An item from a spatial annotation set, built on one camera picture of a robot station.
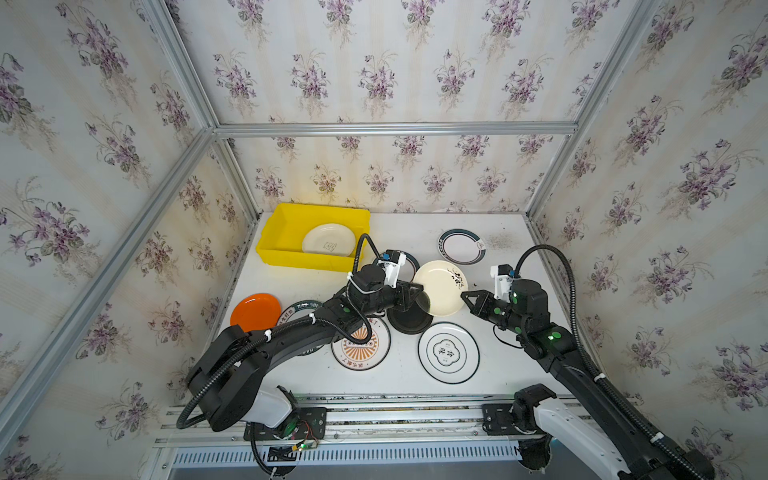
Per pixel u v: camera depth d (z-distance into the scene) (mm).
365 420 749
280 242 1137
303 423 725
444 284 788
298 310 927
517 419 672
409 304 717
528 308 583
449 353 840
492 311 671
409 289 718
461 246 1119
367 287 609
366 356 839
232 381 414
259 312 933
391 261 704
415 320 907
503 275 708
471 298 763
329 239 1105
